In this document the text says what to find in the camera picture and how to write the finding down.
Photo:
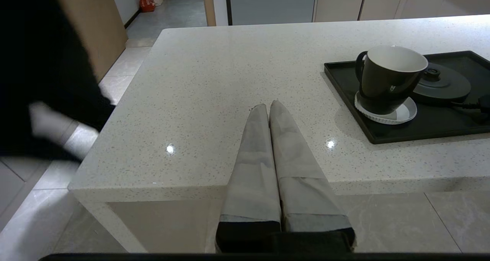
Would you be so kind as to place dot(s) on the black cup white inside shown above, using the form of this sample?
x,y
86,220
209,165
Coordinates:
x,y
383,85

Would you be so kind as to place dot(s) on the black rectangular serving tray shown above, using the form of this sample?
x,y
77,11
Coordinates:
x,y
421,127

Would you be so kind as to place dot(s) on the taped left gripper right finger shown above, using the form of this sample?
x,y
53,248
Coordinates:
x,y
298,176

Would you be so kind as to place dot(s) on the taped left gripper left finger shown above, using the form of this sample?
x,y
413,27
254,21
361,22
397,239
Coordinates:
x,y
252,176

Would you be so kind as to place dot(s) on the white saucer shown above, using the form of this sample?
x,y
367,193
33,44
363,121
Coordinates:
x,y
405,113

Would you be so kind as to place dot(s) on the tall grey refrigerator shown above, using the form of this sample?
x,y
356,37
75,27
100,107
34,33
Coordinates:
x,y
271,4

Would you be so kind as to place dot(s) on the beige drawer unit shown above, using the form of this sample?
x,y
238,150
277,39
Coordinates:
x,y
444,0

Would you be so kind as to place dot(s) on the brown wooden door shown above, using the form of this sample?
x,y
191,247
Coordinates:
x,y
103,23

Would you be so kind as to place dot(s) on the person in black clothes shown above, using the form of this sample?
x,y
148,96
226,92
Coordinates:
x,y
38,43

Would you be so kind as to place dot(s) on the round black kettle base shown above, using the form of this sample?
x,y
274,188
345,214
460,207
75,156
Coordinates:
x,y
448,88

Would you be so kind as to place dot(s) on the red bag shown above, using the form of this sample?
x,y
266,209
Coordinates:
x,y
147,4

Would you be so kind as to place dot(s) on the pale blurred person hand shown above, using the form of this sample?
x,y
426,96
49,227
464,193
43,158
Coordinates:
x,y
49,121

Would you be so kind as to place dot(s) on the beige cabinet door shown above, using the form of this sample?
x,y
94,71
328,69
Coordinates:
x,y
338,2
383,0

